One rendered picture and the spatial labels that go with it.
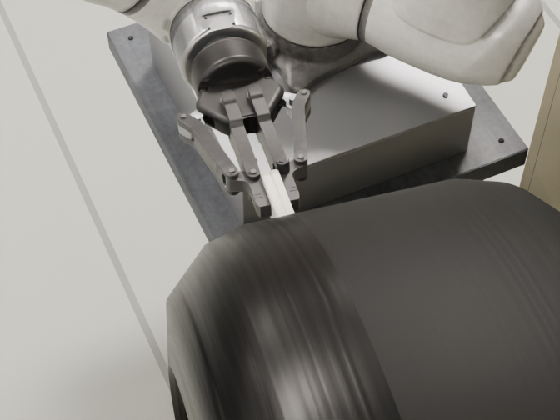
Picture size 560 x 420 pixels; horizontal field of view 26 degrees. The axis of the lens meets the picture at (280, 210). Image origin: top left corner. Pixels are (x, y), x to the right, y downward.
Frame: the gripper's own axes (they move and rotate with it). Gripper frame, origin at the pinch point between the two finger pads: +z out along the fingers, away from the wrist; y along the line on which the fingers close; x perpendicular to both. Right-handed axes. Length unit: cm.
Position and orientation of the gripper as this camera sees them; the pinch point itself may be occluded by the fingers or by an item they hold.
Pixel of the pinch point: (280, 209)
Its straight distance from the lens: 103.8
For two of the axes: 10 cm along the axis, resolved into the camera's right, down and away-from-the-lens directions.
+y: 9.7, -2.1, 1.5
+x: 0.4, 7.0, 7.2
